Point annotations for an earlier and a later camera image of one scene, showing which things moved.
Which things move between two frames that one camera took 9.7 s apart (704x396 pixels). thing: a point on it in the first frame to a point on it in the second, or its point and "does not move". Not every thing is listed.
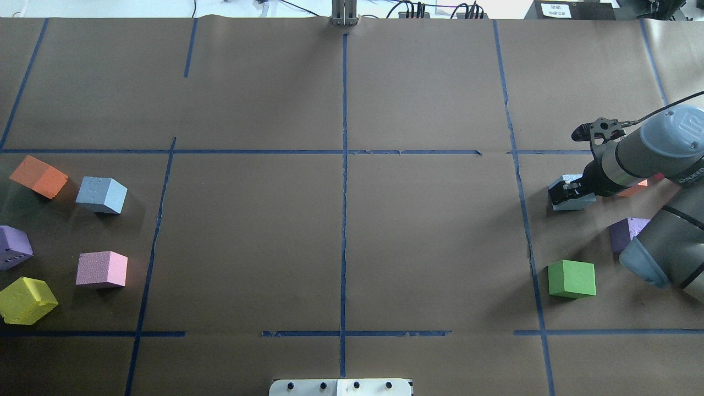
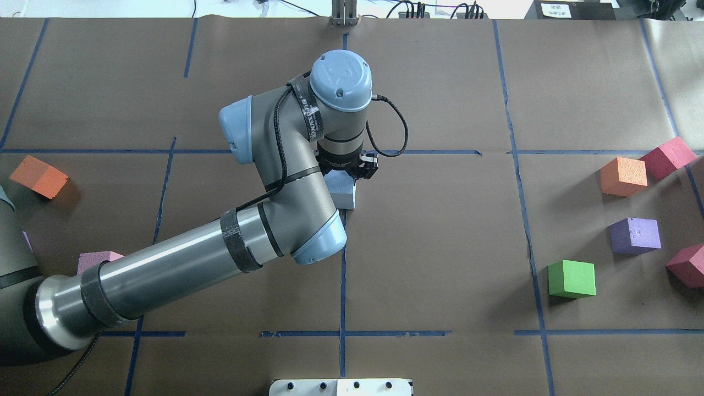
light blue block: [573, 202] to [341, 188]
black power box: [572, 10] does not move
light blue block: [102, 194] to [340, 186]
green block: [572, 279] does not move
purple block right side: [621, 232] does not move
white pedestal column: [340, 387] does not move
